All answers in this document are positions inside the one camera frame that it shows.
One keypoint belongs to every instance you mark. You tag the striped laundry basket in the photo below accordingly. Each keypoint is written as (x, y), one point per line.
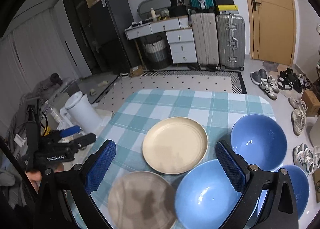
(157, 53)

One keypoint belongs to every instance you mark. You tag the brown cardboard box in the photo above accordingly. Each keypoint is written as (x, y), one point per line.
(311, 102)

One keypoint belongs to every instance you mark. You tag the blue bowl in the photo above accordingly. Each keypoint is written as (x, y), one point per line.
(259, 140)
(205, 197)
(300, 186)

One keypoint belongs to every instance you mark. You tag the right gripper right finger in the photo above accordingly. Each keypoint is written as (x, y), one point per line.
(234, 166)

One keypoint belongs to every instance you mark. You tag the teal plaid tablecloth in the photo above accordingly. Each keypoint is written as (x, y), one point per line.
(216, 112)

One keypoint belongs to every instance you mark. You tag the large cream plate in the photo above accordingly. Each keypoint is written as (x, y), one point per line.
(175, 145)

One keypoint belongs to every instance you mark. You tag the small cardboard box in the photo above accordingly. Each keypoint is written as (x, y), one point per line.
(136, 71)

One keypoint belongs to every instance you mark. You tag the white electric kettle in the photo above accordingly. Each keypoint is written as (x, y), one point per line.
(78, 111)

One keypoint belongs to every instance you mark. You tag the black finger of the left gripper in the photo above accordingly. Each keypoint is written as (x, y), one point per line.
(83, 141)

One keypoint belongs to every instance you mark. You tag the silver suitcase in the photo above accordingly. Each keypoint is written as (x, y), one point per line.
(231, 41)

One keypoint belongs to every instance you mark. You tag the person's left hand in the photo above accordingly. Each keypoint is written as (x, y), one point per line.
(35, 176)

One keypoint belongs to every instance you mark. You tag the orange wooden door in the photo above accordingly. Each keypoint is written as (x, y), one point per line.
(272, 25)

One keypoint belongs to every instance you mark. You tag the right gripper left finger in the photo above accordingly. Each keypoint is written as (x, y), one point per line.
(96, 166)

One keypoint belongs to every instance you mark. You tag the beige suitcase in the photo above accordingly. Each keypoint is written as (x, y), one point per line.
(205, 38)

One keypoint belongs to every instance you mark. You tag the white drawer desk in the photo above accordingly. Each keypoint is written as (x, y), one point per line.
(179, 37)

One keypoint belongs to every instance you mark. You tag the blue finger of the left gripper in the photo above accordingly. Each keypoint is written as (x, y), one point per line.
(69, 131)

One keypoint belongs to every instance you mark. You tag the black refrigerator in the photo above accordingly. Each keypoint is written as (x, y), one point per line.
(110, 19)

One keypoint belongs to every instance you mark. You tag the oval mirror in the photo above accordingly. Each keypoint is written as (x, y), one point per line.
(144, 8)

